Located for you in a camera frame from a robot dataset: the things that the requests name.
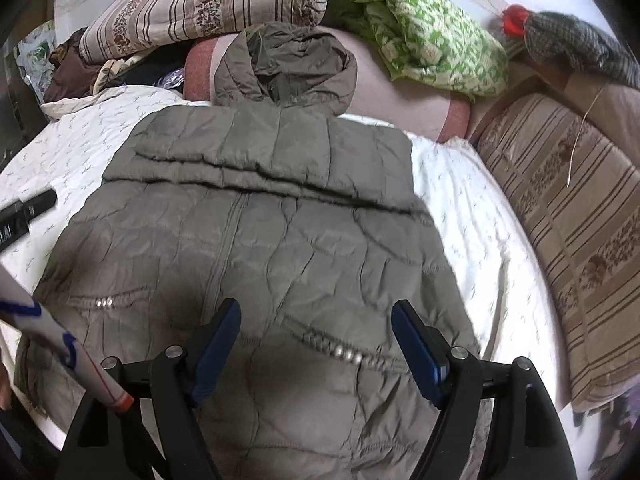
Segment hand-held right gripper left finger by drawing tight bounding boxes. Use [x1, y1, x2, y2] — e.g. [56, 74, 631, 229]
[55, 297, 243, 480]

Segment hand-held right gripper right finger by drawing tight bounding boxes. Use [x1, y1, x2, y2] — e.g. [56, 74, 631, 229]
[390, 299, 583, 480]

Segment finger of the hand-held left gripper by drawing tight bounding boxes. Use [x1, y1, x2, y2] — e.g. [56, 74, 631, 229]
[0, 189, 57, 253]

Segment olive grey hooded puffer jacket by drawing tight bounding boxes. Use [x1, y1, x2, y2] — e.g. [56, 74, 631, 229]
[15, 22, 493, 480]

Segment white printed bed sheet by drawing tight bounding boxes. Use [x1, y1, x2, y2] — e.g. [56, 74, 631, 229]
[0, 85, 573, 441]

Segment brown cloth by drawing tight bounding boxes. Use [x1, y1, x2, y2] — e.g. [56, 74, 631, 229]
[44, 27, 101, 103]

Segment cream cloth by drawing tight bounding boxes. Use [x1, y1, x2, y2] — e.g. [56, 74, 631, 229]
[92, 55, 146, 93]

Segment dark clothing pile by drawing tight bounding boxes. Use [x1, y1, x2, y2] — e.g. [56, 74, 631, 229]
[120, 55, 188, 96]

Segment striped floral folded quilt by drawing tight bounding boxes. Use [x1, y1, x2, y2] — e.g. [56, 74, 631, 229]
[472, 91, 640, 413]

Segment purple patterned cloth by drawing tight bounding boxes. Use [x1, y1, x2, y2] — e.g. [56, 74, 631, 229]
[575, 395, 640, 480]

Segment pink pillow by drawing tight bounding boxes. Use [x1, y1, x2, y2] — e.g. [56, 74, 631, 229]
[184, 25, 473, 143]

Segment striped floral pillow top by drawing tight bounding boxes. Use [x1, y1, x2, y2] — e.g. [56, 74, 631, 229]
[79, 0, 332, 66]

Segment tan cushion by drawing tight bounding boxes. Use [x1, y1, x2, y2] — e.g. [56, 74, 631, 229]
[470, 45, 640, 161]

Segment green white patterned cloth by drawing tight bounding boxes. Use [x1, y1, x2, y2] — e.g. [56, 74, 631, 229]
[327, 0, 510, 101]

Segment red plastic item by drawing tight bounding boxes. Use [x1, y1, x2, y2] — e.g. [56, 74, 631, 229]
[501, 4, 530, 38]

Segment grey checked cloth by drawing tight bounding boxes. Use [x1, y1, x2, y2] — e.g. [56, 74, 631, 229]
[522, 10, 640, 88]

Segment thin pale string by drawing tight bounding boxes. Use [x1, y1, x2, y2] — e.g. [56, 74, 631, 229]
[567, 80, 608, 186]

